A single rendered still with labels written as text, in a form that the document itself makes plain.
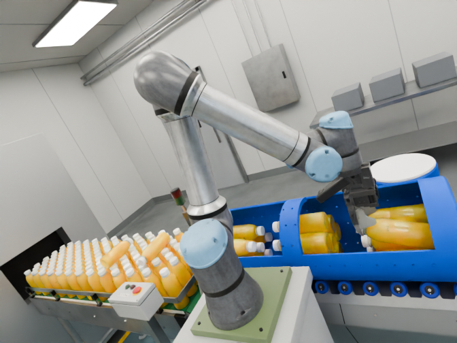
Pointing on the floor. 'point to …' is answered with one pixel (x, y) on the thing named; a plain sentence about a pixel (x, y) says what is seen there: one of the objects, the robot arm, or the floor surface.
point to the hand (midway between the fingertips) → (359, 226)
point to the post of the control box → (156, 331)
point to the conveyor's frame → (105, 317)
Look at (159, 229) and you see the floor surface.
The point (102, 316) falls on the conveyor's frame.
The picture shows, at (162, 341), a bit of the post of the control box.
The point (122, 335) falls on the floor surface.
